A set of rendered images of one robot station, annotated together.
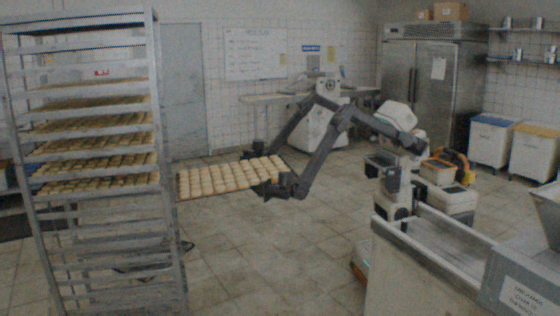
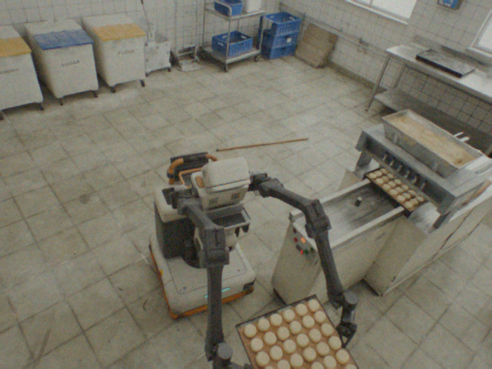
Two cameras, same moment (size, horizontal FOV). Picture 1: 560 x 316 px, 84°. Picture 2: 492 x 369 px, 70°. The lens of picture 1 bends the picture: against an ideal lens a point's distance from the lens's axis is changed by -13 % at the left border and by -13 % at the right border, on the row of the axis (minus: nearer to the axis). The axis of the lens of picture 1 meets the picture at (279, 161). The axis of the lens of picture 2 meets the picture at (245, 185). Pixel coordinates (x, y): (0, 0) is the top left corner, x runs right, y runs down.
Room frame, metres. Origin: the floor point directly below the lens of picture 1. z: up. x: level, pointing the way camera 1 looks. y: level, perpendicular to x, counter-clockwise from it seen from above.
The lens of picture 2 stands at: (2.25, 0.63, 2.40)
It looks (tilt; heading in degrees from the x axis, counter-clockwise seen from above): 42 degrees down; 253
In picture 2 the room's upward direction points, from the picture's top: 10 degrees clockwise
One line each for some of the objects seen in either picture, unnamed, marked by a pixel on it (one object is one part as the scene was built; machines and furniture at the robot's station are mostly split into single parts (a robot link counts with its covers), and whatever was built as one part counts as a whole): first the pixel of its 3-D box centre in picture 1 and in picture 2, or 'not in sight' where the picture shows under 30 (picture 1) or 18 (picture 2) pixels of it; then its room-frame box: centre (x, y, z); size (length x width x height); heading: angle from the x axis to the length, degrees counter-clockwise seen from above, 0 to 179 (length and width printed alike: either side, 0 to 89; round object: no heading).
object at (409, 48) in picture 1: (429, 89); not in sight; (5.42, -2.38, 1.03); 1.40 x 0.90 x 2.05; 30
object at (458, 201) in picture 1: (429, 211); (198, 214); (2.06, -0.99, 0.59); 0.55 x 0.34 x 0.83; 15
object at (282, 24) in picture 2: not in sight; (280, 23); (0.34, -5.29, 0.50); 0.60 x 0.40 x 0.20; 33
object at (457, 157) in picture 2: not in sight; (427, 141); (0.67, -0.90, 1.28); 0.54 x 0.27 x 0.06; 113
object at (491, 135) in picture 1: (493, 143); not in sight; (4.53, -3.05, 0.38); 0.64 x 0.54 x 0.77; 123
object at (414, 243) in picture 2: not in sight; (412, 210); (0.23, -1.08, 0.42); 1.28 x 0.72 x 0.84; 23
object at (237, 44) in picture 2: not in sight; (232, 43); (1.20, -4.87, 0.29); 0.56 x 0.38 x 0.20; 38
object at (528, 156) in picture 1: (536, 154); (3, 74); (3.98, -3.38, 0.38); 0.64 x 0.54 x 0.77; 121
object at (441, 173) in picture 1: (436, 171); (198, 182); (2.06, -1.01, 0.87); 0.23 x 0.15 x 0.11; 15
